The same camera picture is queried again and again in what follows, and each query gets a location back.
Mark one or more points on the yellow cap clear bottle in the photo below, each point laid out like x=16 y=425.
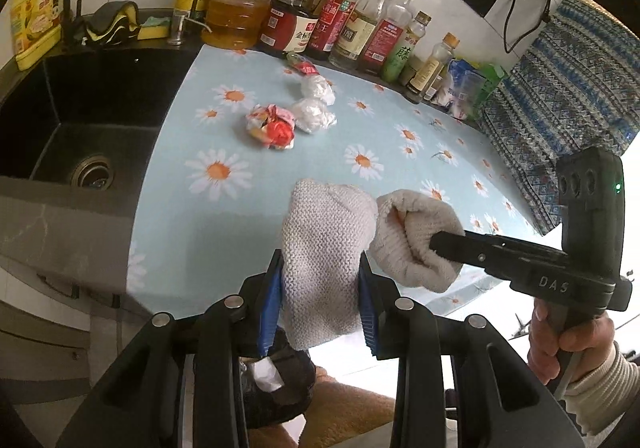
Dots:
x=357 y=33

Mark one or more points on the small white red packet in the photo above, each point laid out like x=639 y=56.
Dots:
x=461 y=115

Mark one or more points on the green seasoning bag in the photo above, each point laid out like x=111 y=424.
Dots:
x=492 y=81

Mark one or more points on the small yellow cap bottle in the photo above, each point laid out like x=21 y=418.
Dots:
x=427 y=73

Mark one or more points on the small red wrapper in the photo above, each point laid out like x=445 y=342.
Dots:
x=302 y=66

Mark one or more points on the black trash bin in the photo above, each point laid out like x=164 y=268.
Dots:
x=280 y=393

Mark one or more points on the blue daisy tablecloth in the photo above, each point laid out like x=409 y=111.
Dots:
x=300 y=168

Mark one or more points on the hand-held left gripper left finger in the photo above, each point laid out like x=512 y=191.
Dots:
x=267 y=305

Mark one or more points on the black sink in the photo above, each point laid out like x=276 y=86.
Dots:
x=100 y=98

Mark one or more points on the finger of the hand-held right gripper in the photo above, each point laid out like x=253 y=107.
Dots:
x=480 y=253

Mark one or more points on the blue patterned curtain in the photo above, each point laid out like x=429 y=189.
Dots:
x=560 y=103

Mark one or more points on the black yellow rag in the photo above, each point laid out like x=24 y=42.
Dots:
x=110 y=23

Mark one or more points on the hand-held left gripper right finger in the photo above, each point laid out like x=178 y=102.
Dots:
x=367 y=315

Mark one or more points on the red snack wrapper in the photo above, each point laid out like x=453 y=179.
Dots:
x=272 y=126

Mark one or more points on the dark cap vinegar bottle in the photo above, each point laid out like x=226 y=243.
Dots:
x=332 y=13

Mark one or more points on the clear plastic bag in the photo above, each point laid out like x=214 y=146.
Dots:
x=317 y=89
x=313 y=116

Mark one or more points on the yellow green sponge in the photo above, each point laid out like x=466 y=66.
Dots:
x=154 y=28

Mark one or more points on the white paper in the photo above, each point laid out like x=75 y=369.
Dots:
x=267 y=373

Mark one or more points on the yellow dish soap bottle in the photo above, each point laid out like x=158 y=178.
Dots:
x=35 y=18

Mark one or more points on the person's right hand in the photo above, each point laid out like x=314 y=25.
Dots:
x=590 y=338

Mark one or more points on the white knit glove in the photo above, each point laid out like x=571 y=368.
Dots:
x=322 y=258
x=415 y=238

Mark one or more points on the metal soap pump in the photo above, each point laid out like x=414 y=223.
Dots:
x=179 y=28

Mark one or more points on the gold cap red label bottle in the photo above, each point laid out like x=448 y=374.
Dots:
x=387 y=36

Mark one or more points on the green pepper oil bottle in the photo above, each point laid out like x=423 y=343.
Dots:
x=400 y=58

